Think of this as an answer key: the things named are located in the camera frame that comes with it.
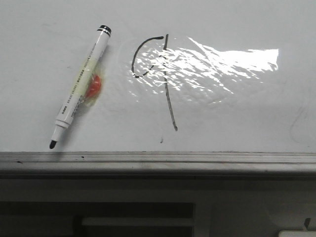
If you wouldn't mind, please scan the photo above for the white base with black slots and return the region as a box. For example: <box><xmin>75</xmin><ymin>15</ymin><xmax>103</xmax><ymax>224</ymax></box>
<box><xmin>0</xmin><ymin>179</ymin><xmax>316</xmax><ymax>237</ymax></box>

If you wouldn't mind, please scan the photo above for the white black-tipped whiteboard marker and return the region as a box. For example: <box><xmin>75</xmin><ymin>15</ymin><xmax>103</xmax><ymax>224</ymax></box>
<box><xmin>49</xmin><ymin>25</ymin><xmax>112</xmax><ymax>149</ymax></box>

